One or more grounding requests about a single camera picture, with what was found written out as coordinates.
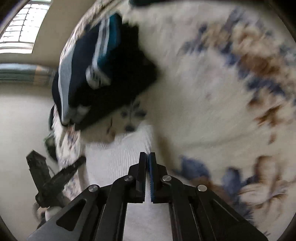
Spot bright window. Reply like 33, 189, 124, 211
1, 1, 52, 54

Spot grey-green striped curtain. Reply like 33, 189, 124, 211
0, 63, 57, 86

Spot floral patterned bed blanket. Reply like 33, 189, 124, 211
53, 1, 295, 240

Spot white knitted sweater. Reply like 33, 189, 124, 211
84, 123, 172, 240

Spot dark teal garment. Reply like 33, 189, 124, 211
129, 0, 166, 7

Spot folded navy striped clothes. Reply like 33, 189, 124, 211
52, 13, 157, 130

